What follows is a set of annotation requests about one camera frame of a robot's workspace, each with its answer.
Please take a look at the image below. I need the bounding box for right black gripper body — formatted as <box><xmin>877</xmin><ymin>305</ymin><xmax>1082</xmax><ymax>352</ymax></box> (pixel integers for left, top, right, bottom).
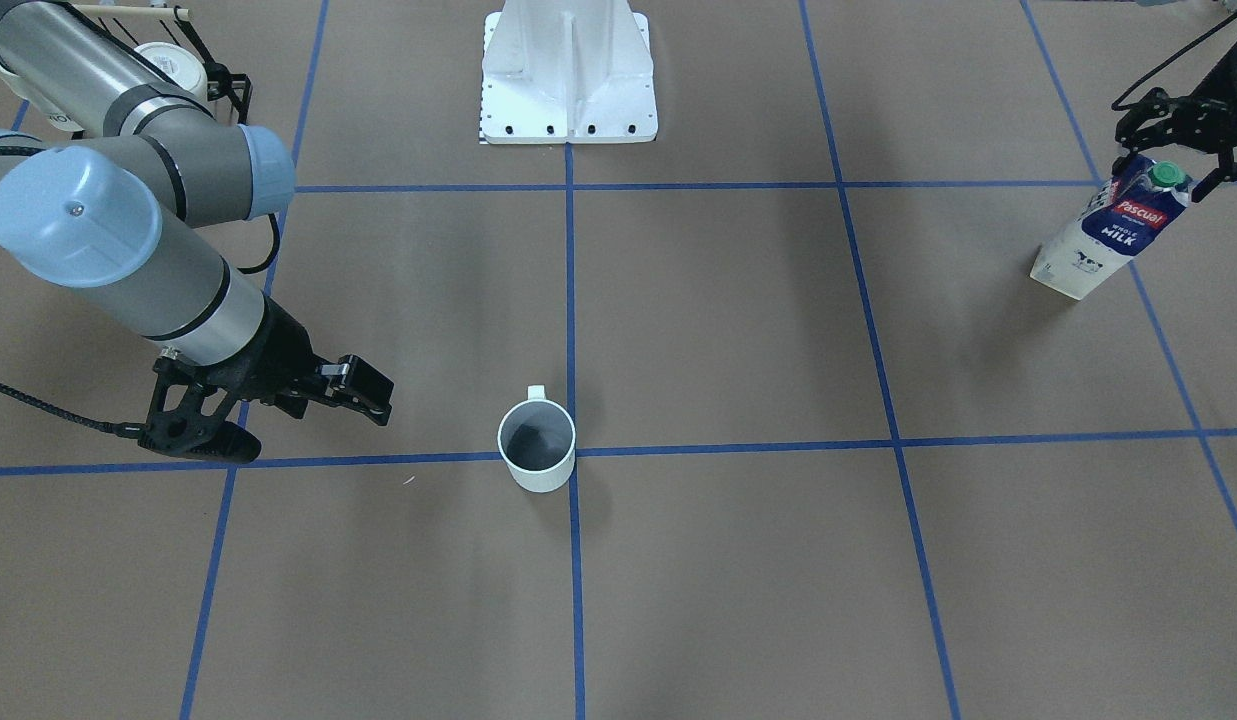
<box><xmin>214</xmin><ymin>299</ymin><xmax>327</xmax><ymax>413</ymax></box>

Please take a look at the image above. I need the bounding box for white mug with handle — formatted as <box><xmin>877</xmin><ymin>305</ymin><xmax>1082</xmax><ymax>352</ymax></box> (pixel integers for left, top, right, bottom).
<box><xmin>496</xmin><ymin>384</ymin><xmax>576</xmax><ymax>495</ymax></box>

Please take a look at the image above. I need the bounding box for blue white milk carton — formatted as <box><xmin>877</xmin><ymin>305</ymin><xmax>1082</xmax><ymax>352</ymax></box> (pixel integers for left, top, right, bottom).
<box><xmin>1029</xmin><ymin>155</ymin><xmax>1192</xmax><ymax>301</ymax></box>

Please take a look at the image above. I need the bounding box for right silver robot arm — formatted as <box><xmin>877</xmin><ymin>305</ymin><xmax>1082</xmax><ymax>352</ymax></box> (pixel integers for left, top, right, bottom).
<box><xmin>0</xmin><ymin>1</ymin><xmax>393</xmax><ymax>426</ymax></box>

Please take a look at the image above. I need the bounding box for white mug lower on rack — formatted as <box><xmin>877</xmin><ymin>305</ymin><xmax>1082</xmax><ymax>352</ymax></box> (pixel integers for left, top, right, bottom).
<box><xmin>135</xmin><ymin>42</ymin><xmax>208</xmax><ymax>101</ymax></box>

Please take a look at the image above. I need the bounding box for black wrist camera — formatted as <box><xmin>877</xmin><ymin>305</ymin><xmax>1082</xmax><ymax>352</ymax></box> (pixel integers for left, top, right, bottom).
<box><xmin>137</xmin><ymin>346</ymin><xmax>262</xmax><ymax>465</ymax></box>

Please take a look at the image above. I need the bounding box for black wire mug rack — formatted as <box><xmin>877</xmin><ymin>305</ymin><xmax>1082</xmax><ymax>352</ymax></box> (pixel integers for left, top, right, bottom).
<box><xmin>73</xmin><ymin>1</ymin><xmax>254</xmax><ymax>122</ymax></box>

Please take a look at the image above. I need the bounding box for white camera mast post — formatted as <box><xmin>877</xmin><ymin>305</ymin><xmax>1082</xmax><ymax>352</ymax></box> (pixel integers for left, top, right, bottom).
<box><xmin>477</xmin><ymin>1</ymin><xmax>659</xmax><ymax>145</ymax></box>

